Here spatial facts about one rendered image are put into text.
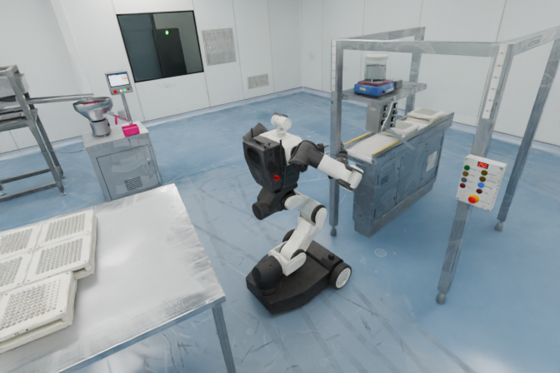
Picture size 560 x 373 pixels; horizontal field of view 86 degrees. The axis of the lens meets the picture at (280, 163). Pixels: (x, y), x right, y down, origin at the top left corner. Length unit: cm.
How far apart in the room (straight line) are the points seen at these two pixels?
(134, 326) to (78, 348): 18
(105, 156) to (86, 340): 246
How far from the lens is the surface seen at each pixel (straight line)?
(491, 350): 242
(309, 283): 223
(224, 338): 159
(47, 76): 631
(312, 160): 155
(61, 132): 649
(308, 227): 218
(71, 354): 144
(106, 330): 144
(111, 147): 364
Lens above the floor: 184
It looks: 26 degrees down
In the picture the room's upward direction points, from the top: 4 degrees counter-clockwise
